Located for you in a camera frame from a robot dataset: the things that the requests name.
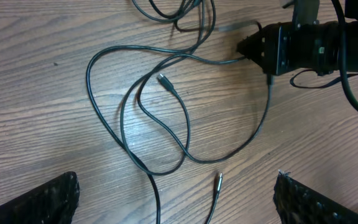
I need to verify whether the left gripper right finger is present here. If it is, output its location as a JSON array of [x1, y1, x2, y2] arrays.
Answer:
[[273, 170, 358, 224]]

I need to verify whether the thin black USB cable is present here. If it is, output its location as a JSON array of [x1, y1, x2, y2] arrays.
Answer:
[[119, 51, 275, 177]]

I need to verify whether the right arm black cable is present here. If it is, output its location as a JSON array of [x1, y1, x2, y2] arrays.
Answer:
[[289, 0, 358, 123]]

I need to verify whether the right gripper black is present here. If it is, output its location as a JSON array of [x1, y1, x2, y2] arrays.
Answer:
[[236, 22, 294, 76]]

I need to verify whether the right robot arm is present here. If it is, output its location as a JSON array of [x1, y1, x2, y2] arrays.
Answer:
[[237, 0, 358, 75]]

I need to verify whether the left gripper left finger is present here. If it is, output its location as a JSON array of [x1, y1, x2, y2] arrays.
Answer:
[[0, 171, 80, 224]]

